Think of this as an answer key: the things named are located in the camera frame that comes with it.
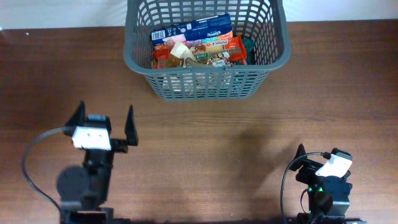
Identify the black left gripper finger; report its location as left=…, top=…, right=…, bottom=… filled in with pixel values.
left=124, top=105, right=139, bottom=146
left=65, top=101, right=86, bottom=127

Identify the brown pastry snack bag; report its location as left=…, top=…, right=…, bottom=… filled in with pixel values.
left=166, top=42, right=236, bottom=68

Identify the green coffee mix bag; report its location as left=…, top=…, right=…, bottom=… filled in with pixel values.
left=235, top=38, right=256, bottom=65

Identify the San Remo spaghetti packet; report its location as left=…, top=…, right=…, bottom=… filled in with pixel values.
left=151, top=34, right=248, bottom=69

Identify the blue pasta packet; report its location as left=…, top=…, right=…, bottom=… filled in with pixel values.
left=150, top=14, right=232, bottom=46

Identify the grey plastic basket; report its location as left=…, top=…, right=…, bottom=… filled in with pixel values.
left=123, top=0, right=291, bottom=101

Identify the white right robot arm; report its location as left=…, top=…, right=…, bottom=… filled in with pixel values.
left=288, top=144, right=366, bottom=224

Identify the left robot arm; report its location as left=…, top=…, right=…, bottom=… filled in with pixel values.
left=56, top=101, right=139, bottom=224

